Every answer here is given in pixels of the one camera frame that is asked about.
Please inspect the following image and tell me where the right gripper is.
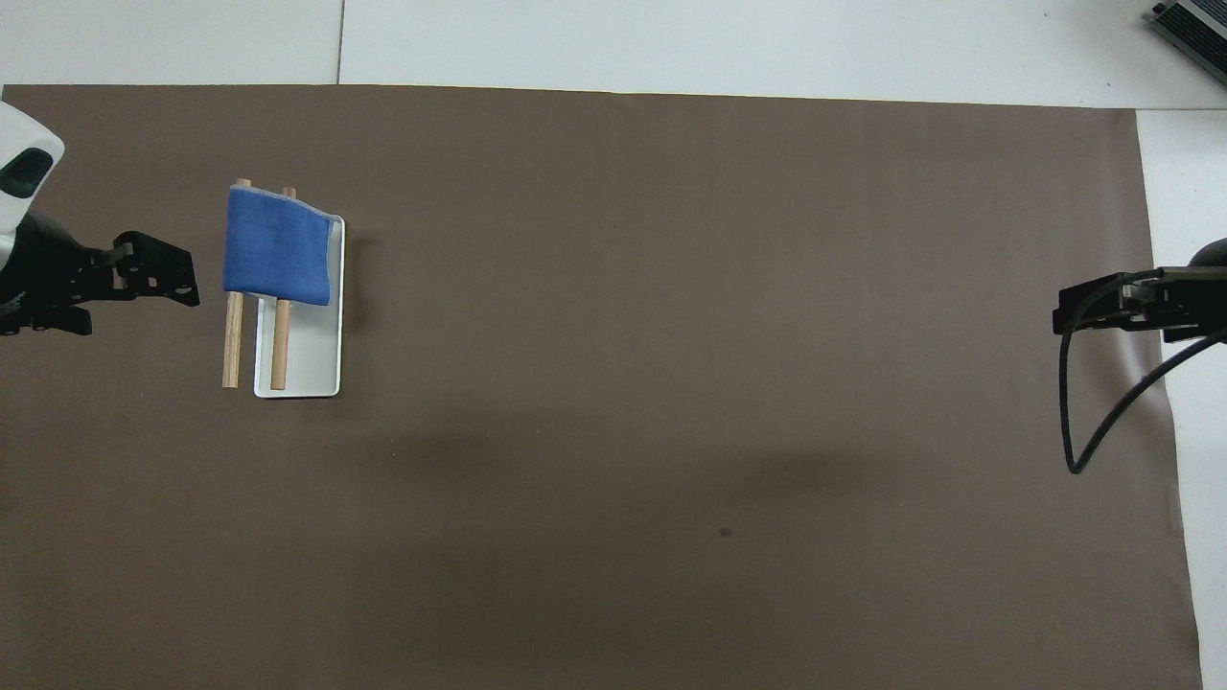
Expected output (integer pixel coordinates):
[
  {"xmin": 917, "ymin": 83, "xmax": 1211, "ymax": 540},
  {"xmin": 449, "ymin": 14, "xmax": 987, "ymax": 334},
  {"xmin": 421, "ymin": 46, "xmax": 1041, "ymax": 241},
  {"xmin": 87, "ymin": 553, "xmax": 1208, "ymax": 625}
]
[{"xmin": 1158, "ymin": 238, "xmax": 1227, "ymax": 344}]

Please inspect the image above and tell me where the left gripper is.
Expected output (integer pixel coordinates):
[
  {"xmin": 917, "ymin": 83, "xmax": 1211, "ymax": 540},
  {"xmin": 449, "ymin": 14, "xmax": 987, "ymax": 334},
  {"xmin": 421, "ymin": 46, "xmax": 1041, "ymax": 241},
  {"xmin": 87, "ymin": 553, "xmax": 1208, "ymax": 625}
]
[{"xmin": 0, "ymin": 212, "xmax": 202, "ymax": 337}]

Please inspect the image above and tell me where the blue towel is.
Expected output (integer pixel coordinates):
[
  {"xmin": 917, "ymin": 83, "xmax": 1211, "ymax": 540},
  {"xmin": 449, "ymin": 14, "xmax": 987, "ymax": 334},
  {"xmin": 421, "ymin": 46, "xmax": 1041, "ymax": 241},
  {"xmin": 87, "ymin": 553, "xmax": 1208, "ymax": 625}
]
[{"xmin": 222, "ymin": 185, "xmax": 344, "ymax": 309}]

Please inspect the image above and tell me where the wooden bar rack white base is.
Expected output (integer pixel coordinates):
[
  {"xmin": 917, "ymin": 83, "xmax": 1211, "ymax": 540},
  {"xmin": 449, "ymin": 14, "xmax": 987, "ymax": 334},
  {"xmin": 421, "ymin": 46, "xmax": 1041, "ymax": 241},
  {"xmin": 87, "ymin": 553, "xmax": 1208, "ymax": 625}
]
[{"xmin": 221, "ymin": 178, "xmax": 345, "ymax": 400}]

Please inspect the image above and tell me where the grey metal box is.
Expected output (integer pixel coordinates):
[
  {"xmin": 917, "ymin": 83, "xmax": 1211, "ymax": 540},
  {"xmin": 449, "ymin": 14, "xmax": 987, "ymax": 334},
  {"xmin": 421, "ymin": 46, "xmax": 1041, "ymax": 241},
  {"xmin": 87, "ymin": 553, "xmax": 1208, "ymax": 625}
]
[{"xmin": 1150, "ymin": 0, "xmax": 1227, "ymax": 61}]

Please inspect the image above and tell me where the black cable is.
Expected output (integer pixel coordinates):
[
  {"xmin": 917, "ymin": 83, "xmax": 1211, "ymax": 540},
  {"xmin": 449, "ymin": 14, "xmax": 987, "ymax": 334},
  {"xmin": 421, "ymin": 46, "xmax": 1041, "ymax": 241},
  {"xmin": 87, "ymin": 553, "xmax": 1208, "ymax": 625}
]
[{"xmin": 1057, "ymin": 272, "xmax": 1227, "ymax": 475}]

